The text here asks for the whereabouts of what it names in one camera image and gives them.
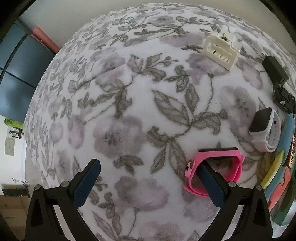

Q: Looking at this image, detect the white hair claw clip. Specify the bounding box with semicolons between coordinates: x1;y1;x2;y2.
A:
203;31;240;71

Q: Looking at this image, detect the white smartwatch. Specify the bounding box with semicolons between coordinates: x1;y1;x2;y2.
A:
249;107;281;153

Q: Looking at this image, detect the green package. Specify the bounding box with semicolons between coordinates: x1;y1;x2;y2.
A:
4;117;25;129

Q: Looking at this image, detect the dark blue cabinet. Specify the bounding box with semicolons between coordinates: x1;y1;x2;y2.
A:
0;23;56;123

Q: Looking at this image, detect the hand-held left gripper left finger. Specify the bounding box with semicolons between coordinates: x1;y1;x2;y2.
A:
25;159;102;241

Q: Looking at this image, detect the toy knife with yellow blade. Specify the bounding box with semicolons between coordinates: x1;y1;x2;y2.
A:
260;113;296;189

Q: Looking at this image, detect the pink rolled mat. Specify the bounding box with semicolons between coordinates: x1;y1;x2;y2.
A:
32;26;61;52

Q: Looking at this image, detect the pink smartwatch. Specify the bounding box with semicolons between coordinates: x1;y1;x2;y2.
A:
183;147;245;198

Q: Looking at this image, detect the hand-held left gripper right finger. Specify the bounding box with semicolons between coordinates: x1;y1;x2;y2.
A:
198;160;274;241

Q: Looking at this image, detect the black toy car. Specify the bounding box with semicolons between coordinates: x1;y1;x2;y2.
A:
272;82;296;114

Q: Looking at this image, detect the black gold patterned lighter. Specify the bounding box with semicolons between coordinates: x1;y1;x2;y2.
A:
287;125;296;167

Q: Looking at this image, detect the black power adapter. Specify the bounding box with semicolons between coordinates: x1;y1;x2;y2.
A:
262;55;289;84

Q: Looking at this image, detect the grey floral blanket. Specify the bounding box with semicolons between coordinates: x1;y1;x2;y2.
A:
24;2;296;241

